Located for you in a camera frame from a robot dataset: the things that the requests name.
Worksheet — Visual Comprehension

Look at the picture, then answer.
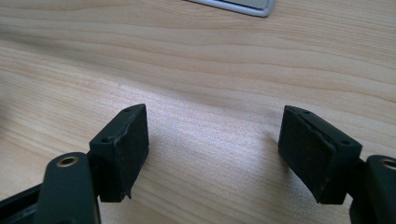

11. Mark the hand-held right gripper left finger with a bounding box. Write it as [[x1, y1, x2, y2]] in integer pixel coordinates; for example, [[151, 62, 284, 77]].
[[89, 104, 150, 203]]

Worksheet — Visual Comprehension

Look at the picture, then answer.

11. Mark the white wire shelf rack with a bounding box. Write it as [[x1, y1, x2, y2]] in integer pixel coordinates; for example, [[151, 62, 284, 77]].
[[183, 0, 276, 19]]

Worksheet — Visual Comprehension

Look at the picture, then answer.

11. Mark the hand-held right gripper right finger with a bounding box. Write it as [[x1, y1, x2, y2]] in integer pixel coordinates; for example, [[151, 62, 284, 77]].
[[277, 105, 364, 205]]

